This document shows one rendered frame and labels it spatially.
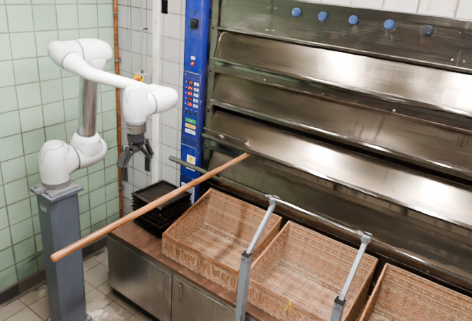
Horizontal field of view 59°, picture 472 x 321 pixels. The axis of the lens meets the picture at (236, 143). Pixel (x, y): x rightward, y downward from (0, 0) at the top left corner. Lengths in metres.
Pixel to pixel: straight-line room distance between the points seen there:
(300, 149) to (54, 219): 1.43
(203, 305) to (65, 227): 0.90
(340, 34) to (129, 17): 1.51
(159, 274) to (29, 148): 1.16
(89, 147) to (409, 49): 1.74
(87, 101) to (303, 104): 1.18
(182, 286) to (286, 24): 1.60
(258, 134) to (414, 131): 0.88
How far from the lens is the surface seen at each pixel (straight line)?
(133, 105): 1.79
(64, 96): 3.01
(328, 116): 2.26
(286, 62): 2.31
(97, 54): 2.27
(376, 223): 2.38
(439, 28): 2.07
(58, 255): 1.70
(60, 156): 2.42
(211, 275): 2.45
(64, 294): 2.87
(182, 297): 2.64
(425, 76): 2.10
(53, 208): 2.52
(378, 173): 2.24
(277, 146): 2.41
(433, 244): 2.35
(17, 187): 3.04
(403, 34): 2.10
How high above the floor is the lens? 2.20
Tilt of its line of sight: 22 degrees down
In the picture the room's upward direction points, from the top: 5 degrees clockwise
